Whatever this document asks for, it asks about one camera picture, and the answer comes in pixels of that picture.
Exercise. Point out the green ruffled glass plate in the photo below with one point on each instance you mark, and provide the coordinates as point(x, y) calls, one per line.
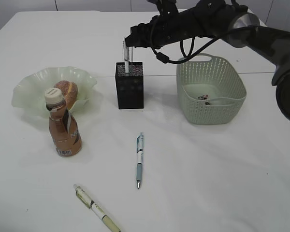
point(29, 93)

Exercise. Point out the sugared bread bun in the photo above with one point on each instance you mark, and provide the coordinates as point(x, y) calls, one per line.
point(69, 91)

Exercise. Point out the grey black click pen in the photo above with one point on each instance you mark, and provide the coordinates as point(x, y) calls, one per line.
point(128, 56)

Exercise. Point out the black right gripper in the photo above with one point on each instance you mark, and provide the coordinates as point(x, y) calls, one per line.
point(165, 30)

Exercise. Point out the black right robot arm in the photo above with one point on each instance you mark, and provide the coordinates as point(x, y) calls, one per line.
point(217, 20)

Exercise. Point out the blue grey click pen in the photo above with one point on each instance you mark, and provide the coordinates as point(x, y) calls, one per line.
point(140, 154)

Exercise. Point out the brown coffee drink bottle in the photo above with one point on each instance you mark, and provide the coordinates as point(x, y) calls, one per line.
point(62, 125)

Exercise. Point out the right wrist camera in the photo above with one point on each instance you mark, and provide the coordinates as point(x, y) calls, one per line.
point(165, 7)

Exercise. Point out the white green pen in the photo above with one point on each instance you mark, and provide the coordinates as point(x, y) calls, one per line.
point(92, 205)

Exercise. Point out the black mesh pen holder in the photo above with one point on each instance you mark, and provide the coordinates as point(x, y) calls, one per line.
point(130, 86)

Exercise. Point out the light green woven basket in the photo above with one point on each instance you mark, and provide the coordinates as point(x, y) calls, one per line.
point(218, 79)

